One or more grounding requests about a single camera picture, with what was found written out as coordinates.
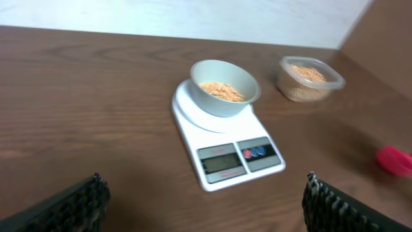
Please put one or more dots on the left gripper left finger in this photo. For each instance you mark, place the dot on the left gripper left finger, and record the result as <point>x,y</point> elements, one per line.
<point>81,207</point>

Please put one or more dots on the grey round bowl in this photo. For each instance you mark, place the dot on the grey round bowl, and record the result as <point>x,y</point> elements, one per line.
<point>226,73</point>

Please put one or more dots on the soybeans in container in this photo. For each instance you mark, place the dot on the soybeans in container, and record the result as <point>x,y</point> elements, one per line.
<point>296,91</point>

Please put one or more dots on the clear plastic container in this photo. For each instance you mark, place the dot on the clear plastic container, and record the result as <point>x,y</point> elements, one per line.
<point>334,81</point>

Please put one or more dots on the soybeans in bowl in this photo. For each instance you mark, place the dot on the soybeans in bowl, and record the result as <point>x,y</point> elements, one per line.
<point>222,91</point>

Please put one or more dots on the red measuring scoop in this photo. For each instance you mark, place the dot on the red measuring scoop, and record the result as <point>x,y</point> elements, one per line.
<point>395,161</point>

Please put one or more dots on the white digital kitchen scale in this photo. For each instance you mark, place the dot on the white digital kitchen scale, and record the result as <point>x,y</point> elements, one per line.
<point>224,151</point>

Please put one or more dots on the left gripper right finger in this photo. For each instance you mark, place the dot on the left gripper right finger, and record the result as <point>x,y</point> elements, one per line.
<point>328,209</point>

